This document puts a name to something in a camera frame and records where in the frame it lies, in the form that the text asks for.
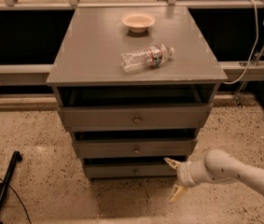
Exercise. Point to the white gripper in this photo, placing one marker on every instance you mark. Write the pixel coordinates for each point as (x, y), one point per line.
(184, 174)

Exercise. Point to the grey bottom drawer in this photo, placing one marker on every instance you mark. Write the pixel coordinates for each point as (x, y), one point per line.
(122, 171)

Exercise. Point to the grey drawer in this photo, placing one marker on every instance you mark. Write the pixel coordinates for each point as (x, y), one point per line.
(122, 171)
(128, 149)
(127, 118)

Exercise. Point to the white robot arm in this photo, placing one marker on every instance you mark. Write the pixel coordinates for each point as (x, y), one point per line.
(217, 167)

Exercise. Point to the grey middle drawer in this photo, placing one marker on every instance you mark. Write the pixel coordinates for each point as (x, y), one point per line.
(128, 149)

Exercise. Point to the grey wooden drawer cabinet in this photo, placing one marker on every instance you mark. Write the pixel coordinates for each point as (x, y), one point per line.
(88, 73)

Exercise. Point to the grey top drawer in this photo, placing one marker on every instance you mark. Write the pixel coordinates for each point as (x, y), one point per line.
(127, 118)

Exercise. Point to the clear plastic water bottle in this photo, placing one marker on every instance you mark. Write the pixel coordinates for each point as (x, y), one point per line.
(151, 57)

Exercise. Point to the beige paper bowl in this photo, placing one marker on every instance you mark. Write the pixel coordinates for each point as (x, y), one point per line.
(138, 22)

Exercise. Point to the black metal stand leg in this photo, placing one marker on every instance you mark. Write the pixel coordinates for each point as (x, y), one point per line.
(2, 188)

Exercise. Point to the metal railing frame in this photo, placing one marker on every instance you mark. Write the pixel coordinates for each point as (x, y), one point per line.
(32, 34)

